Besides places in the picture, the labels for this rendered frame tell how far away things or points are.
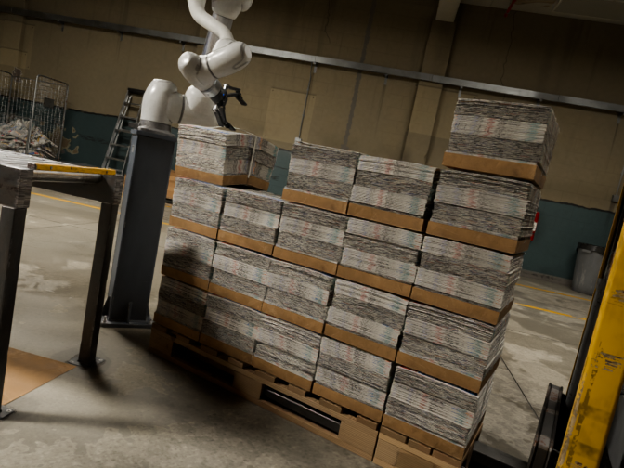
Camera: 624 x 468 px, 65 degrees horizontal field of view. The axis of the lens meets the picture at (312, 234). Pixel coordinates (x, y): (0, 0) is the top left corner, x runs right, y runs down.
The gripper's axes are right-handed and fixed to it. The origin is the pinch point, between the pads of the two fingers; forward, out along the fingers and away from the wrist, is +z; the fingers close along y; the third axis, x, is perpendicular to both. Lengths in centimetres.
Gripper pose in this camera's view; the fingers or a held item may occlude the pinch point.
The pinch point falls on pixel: (238, 115)
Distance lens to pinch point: 238.8
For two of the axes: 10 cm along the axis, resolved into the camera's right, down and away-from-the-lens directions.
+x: 8.5, 2.3, -4.8
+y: -3.6, 9.1, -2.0
